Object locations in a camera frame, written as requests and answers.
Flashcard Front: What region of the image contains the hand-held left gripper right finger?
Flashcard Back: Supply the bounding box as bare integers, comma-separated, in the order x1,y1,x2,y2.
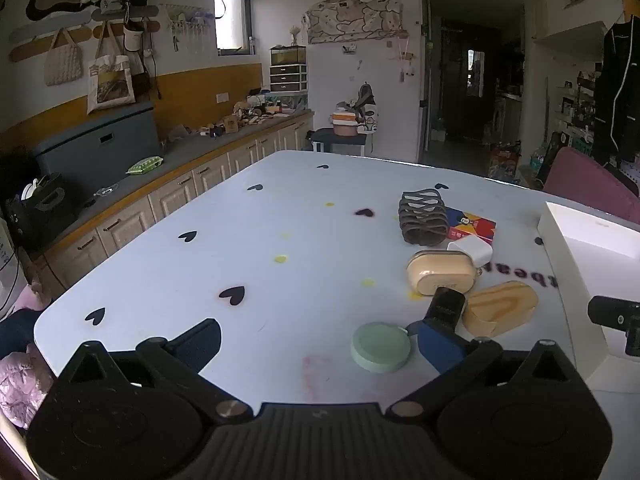
385,320,588,426

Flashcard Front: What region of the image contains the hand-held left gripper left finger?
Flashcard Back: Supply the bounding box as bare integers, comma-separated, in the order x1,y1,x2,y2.
57,317,253,427

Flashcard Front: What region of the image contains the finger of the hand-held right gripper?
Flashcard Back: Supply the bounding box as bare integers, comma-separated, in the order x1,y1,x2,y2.
587,296,640,356

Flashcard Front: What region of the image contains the black wall charger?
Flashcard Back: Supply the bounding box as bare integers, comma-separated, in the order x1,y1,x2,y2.
422,286,467,336

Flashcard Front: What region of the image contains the white cardboard tray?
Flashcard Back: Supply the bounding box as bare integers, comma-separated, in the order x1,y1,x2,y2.
537,201,640,393

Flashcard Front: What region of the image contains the green round disc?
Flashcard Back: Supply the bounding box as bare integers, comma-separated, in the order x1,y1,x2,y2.
350,321,412,374

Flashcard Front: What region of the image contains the light wooden block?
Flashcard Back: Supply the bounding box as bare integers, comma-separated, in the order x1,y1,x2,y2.
461,280,540,337

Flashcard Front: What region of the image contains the beige earbuds case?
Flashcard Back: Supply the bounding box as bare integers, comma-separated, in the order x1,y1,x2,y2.
405,250,478,297

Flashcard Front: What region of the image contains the white wall charger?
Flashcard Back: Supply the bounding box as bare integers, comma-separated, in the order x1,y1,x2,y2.
446,237,494,268

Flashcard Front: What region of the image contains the colourful card box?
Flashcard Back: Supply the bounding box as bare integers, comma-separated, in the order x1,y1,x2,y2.
442,206,497,248

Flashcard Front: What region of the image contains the dark brown woven holder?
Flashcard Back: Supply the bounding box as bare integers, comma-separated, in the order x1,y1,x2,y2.
398,187,449,246

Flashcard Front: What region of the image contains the pink upholstered chair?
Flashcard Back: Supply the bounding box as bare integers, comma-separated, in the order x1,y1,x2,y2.
542,146,640,226

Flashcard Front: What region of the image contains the cream counter cabinet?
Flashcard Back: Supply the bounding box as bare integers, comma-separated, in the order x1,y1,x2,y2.
30,110,315,291

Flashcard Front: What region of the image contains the colourful toy box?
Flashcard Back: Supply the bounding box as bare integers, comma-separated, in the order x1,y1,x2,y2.
487,142,523,178

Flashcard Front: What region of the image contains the pink quilted jacket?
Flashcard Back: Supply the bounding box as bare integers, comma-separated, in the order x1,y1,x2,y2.
0,345,56,428

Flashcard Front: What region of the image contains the green wet wipes pack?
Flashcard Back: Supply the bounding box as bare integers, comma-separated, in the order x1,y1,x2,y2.
125,156,165,176

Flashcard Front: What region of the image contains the cluttered storage shelf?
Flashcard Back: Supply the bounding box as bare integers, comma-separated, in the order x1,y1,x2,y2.
555,60,606,161

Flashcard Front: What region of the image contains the black storage basket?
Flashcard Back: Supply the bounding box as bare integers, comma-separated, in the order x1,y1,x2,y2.
5,172,76,253

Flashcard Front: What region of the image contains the black hanging jacket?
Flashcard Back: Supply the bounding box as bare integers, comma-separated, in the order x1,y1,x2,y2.
592,21,640,166

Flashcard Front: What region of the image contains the grey storage box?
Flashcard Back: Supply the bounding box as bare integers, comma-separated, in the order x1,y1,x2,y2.
34,101,162,201

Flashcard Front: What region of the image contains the pile of small counter clutter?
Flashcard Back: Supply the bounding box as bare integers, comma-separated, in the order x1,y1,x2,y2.
167,92,306,141

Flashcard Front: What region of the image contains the dark blue stool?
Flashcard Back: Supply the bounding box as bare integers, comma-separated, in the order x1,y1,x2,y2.
310,127,368,156

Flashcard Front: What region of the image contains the pink lunch container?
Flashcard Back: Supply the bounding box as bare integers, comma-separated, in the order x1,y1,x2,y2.
330,110,368,137

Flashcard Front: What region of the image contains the printed canvas tote bag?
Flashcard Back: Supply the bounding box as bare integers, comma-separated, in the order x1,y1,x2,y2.
87,20,137,115

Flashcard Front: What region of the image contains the small drawer organizer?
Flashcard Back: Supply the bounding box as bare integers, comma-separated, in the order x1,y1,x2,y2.
269,46,308,93

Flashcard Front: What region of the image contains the cream quilted bag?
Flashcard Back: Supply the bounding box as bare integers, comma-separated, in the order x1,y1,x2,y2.
44,27,82,87

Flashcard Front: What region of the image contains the window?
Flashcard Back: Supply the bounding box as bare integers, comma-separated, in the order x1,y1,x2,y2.
214,0,253,56

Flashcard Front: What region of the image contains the black white hanging pouch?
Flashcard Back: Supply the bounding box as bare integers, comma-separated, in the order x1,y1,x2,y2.
122,0,150,53

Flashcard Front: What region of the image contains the bear print cloth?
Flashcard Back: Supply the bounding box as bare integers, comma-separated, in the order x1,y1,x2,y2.
306,0,405,45

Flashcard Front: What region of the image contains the white wire wall rack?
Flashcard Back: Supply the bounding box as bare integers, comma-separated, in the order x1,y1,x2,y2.
159,2,216,56

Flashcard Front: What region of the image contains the wooden wall coat rack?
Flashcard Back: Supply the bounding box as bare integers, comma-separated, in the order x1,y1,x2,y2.
10,5,161,63

